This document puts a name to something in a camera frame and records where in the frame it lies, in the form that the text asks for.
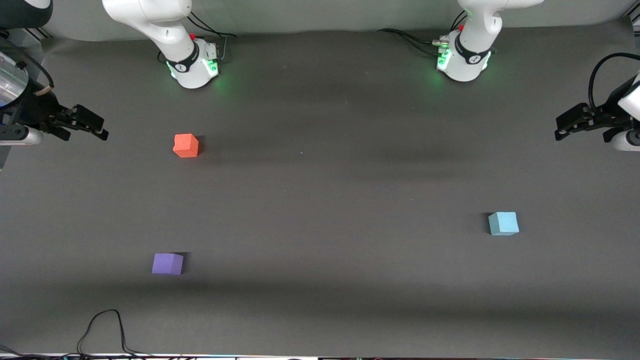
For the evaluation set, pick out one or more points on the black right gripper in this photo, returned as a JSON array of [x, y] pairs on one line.
[[41, 111]]

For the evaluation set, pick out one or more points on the purple foam block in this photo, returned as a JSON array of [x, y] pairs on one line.
[[167, 264]]

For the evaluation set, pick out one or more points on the light blue foam block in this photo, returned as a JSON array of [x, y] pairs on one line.
[[503, 223]]

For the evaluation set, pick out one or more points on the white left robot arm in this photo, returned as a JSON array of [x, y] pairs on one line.
[[472, 30]]

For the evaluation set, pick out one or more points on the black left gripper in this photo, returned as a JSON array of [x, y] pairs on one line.
[[606, 116]]

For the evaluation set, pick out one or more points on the dark grey table mat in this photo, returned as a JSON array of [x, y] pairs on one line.
[[350, 250]]

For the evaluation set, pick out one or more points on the orange foam block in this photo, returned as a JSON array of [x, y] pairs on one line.
[[186, 146]]

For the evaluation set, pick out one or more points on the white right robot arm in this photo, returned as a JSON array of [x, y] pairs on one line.
[[165, 30]]

